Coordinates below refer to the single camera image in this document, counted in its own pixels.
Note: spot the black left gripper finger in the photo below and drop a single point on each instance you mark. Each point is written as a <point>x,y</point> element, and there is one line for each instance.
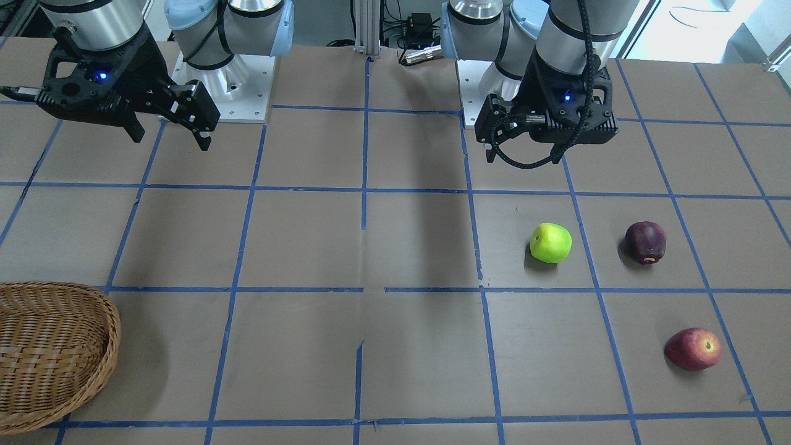
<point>495,125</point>

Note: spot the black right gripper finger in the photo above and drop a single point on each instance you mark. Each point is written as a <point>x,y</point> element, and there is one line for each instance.
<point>194,109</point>
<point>127,119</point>

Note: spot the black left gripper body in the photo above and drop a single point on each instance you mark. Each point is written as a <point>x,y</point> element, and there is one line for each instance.
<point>535,91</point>

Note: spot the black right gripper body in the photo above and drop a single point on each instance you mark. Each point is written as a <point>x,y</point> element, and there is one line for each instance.
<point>141,73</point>

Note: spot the green apple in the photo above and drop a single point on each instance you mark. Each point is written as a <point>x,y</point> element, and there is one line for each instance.
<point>550,243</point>

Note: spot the dark red apple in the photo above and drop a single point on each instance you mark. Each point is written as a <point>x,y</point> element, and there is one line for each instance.
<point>645,242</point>

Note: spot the red yellow apple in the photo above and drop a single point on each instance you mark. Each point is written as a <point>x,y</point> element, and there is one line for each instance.
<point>694,349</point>

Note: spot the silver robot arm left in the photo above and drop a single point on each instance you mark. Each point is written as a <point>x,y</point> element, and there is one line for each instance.
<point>573,37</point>

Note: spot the woven wicker basket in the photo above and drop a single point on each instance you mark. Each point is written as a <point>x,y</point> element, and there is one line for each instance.
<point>60,342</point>

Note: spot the silver metal connector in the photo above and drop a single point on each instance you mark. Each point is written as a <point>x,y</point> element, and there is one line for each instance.
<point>422,55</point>

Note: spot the black electronics box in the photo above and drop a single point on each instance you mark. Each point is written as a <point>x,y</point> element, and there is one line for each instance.
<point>419,27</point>

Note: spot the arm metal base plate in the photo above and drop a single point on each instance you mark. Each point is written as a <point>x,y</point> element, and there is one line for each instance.
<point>477,79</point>
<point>241,89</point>

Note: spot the aluminium frame post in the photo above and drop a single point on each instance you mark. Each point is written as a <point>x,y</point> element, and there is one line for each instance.
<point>367,25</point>

